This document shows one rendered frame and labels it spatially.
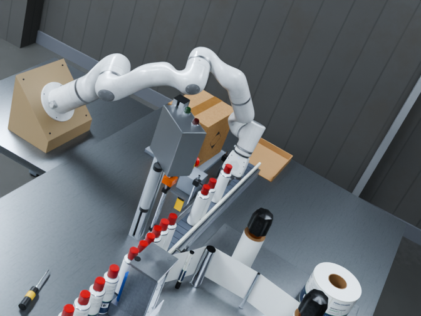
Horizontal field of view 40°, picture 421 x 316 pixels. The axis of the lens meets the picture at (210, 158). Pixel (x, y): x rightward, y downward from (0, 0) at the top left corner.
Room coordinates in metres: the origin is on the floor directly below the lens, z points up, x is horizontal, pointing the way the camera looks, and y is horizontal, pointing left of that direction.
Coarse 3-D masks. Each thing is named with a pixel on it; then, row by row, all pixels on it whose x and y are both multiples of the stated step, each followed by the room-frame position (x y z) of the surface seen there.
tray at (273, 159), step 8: (264, 144) 2.92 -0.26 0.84; (272, 144) 2.91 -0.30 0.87; (256, 152) 2.81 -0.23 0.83; (264, 152) 2.85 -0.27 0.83; (272, 152) 2.88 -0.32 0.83; (280, 152) 2.89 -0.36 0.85; (256, 160) 2.74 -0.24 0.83; (264, 160) 2.77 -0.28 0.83; (272, 160) 2.80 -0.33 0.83; (280, 160) 2.83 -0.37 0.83; (288, 160) 2.80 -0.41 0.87; (264, 168) 2.69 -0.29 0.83; (272, 168) 2.72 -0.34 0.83; (280, 168) 2.75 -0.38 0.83; (264, 176) 2.61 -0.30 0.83; (272, 176) 2.64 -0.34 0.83
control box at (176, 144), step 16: (176, 112) 1.74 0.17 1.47; (160, 128) 1.74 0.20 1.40; (176, 128) 1.67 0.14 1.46; (192, 128) 1.69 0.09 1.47; (160, 144) 1.71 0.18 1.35; (176, 144) 1.64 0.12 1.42; (192, 144) 1.67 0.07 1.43; (160, 160) 1.69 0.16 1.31; (176, 160) 1.64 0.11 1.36; (192, 160) 1.68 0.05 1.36
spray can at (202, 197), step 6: (204, 186) 1.95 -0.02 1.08; (198, 192) 1.96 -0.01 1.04; (204, 192) 1.94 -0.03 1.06; (198, 198) 1.94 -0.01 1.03; (204, 198) 1.94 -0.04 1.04; (198, 204) 1.93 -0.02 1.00; (204, 204) 1.94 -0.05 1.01; (192, 210) 1.94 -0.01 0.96; (198, 210) 1.93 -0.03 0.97; (192, 216) 1.94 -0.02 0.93; (198, 216) 1.94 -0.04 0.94; (192, 222) 1.93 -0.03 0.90
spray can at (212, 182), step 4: (212, 180) 2.02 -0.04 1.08; (216, 180) 2.03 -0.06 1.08; (208, 184) 2.01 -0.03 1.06; (212, 184) 2.01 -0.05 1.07; (212, 188) 2.01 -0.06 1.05; (212, 192) 2.00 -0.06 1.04; (212, 196) 2.01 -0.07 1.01; (208, 200) 2.00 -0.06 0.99; (208, 204) 2.01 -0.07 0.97; (204, 212) 2.00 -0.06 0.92
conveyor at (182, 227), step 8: (248, 168) 2.55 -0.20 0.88; (232, 184) 2.35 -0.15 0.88; (224, 192) 2.26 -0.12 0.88; (208, 208) 2.10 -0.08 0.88; (184, 216) 1.98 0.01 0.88; (184, 224) 1.93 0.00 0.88; (176, 232) 1.86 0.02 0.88; (184, 232) 1.88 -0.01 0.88; (176, 240) 1.81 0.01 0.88; (168, 248) 1.75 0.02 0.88
